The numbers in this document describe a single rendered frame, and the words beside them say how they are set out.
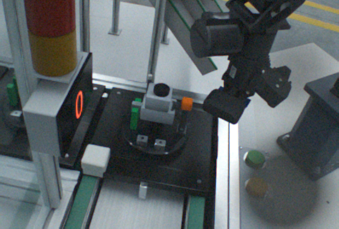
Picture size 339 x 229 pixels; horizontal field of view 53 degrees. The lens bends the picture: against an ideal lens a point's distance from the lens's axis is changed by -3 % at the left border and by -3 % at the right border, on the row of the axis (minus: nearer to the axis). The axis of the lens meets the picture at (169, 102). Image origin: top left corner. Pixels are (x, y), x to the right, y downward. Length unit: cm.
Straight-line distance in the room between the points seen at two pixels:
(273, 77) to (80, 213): 40
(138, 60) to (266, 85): 60
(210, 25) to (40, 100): 25
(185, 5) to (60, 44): 60
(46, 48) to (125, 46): 80
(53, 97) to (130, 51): 76
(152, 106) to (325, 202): 48
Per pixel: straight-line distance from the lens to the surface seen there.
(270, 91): 58
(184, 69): 109
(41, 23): 35
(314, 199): 89
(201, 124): 77
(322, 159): 90
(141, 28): 125
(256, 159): 74
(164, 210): 69
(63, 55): 38
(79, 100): 44
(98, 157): 65
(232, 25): 51
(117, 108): 77
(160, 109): 64
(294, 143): 92
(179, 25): 81
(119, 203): 68
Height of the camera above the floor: 151
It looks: 42 degrees down
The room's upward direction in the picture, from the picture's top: 11 degrees clockwise
